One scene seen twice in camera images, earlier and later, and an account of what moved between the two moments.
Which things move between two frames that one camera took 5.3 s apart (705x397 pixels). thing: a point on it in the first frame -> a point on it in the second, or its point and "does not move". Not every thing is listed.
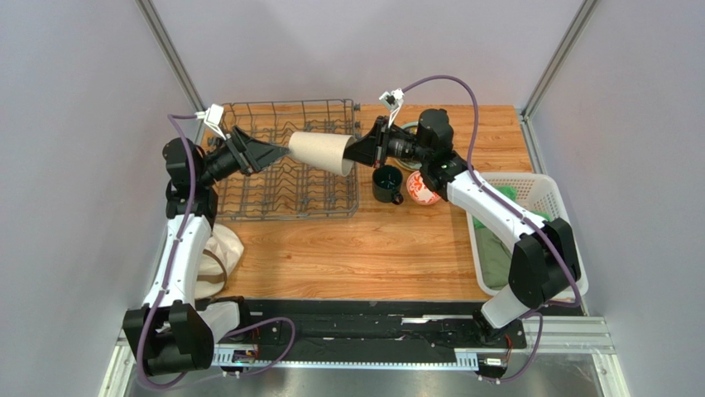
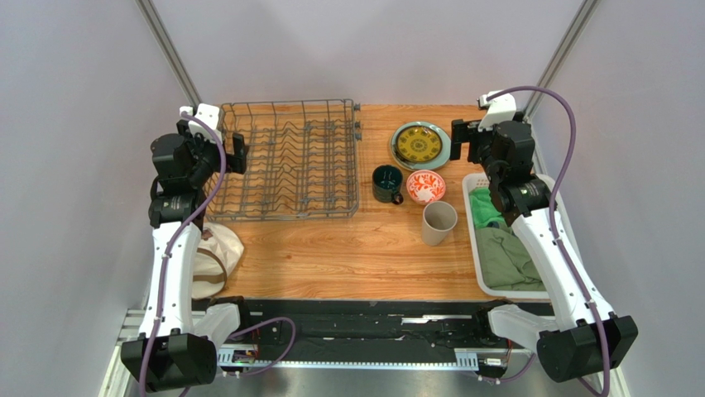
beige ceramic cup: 323,150 -> 438,218
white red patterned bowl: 419,191 does not move
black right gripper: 379,143 -> 459,139
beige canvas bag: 223,250 does not move
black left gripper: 251,155 -> 196,140
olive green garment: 495,257 does not move
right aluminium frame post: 586,12 does not move
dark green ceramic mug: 386,181 does not move
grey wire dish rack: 285,188 does not move
